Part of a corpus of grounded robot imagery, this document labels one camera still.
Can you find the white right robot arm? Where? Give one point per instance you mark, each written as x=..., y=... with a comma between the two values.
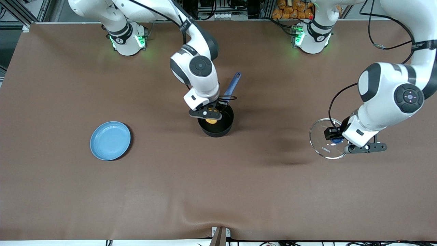
x=201, y=66

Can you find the glass lid with blue knob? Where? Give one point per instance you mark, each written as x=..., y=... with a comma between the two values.
x=321, y=143

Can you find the grey aluminium frame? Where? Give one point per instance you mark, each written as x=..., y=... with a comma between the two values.
x=42, y=10

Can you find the white power strip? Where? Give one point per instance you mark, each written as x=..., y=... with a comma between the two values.
x=222, y=15

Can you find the blue plastic plate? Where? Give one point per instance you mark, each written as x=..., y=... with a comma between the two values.
x=110, y=140

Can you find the metal equipment rack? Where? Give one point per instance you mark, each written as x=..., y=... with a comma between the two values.
x=256, y=8

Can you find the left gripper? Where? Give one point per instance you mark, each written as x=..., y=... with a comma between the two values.
x=342, y=125

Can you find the bag of orange snacks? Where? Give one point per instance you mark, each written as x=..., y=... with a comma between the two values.
x=290, y=10

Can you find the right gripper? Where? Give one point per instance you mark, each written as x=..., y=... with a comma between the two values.
x=216, y=107

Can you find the brown table cover mat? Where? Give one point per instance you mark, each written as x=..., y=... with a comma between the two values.
x=205, y=177

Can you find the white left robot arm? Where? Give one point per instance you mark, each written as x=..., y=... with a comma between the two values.
x=379, y=92

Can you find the yellow potato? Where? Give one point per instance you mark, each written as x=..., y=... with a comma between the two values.
x=211, y=121

